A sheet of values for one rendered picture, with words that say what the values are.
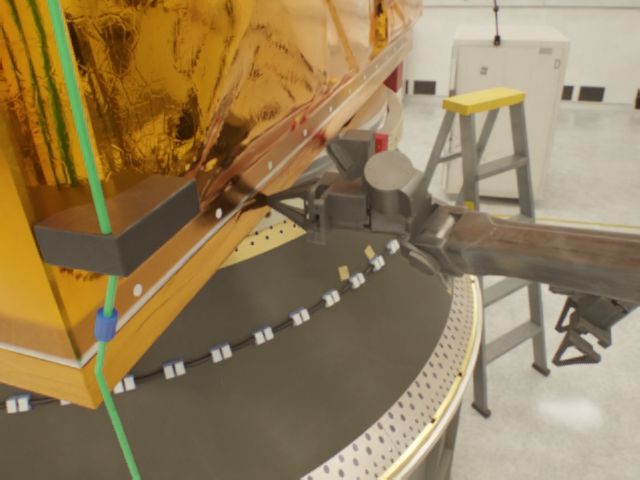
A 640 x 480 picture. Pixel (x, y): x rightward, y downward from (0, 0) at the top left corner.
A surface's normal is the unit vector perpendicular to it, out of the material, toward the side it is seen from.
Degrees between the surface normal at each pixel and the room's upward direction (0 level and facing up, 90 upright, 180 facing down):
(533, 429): 0
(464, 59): 90
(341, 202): 90
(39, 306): 91
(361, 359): 62
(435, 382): 43
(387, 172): 33
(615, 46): 90
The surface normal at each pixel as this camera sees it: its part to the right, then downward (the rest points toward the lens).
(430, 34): -0.27, 0.46
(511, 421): -0.04, -0.88
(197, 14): 0.90, 0.33
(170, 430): 0.33, -0.04
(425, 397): 0.52, -0.47
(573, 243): -0.59, -0.66
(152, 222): 0.95, 0.11
